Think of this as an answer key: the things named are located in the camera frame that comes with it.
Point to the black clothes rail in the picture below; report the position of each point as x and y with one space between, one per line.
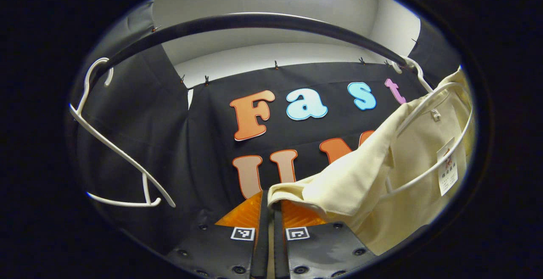
254 20

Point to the cream button jacket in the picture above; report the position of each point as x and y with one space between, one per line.
360 185

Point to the black backdrop cloth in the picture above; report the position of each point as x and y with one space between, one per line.
169 143

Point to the white clothes hanger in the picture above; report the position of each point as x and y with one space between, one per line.
424 176
123 155

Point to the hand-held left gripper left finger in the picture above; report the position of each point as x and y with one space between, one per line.
265 236

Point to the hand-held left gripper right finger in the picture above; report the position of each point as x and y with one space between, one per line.
278 245

